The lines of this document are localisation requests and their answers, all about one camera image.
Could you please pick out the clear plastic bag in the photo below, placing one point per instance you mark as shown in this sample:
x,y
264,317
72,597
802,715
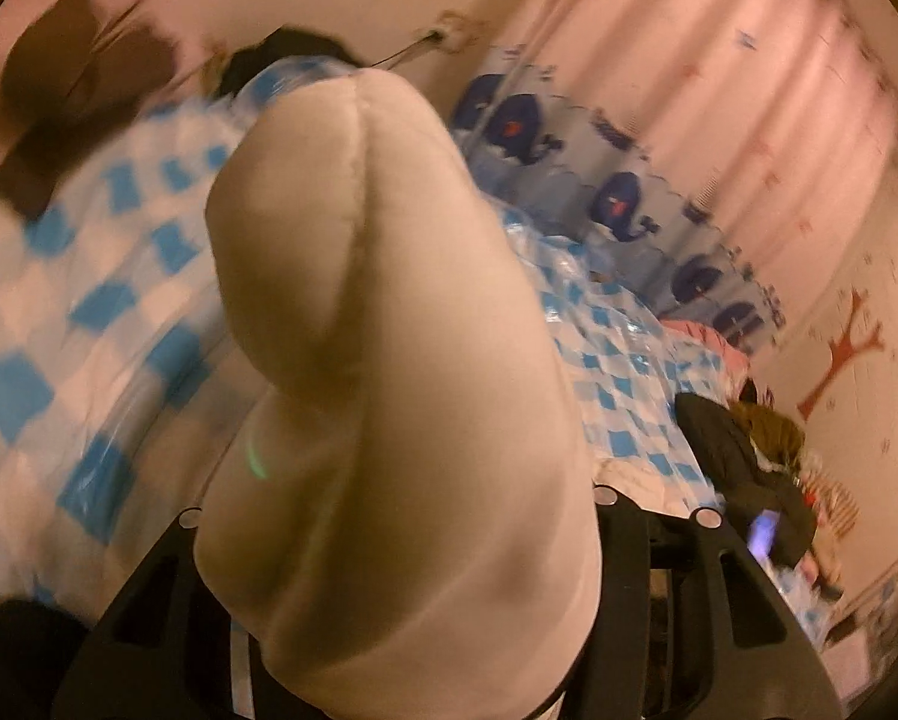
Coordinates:
x,y
802,604

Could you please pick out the red tree wall sticker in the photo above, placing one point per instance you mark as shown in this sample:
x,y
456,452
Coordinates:
x,y
847,352

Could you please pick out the pink ruffled cloth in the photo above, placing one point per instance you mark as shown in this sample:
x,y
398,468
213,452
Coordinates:
x,y
708,337

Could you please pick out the brown cloth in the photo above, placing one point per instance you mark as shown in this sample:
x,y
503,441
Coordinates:
x,y
772,427

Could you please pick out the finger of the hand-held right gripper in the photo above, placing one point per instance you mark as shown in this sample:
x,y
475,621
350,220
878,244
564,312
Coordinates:
x,y
764,532

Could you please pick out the blue checkered plastic sheet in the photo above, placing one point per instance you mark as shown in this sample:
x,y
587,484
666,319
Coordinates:
x,y
96,300

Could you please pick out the black garment by wall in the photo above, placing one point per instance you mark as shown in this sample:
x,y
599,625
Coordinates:
x,y
291,49

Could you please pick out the cream plush toy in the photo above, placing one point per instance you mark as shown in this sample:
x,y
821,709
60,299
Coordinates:
x,y
389,390

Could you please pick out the black padded garment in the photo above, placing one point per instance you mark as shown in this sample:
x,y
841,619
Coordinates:
x,y
734,457

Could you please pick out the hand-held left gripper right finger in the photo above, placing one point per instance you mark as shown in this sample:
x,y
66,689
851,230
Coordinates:
x,y
719,577

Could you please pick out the whale print curtain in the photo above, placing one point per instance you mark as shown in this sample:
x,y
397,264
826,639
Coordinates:
x,y
689,127

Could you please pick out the dark brown cushion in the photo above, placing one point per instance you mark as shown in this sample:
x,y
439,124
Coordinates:
x,y
66,90

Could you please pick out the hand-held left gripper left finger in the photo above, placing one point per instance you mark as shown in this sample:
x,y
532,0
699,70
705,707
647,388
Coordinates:
x,y
173,562

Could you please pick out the red striped cloth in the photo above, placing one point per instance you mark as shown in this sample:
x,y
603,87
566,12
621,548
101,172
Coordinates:
x,y
839,506

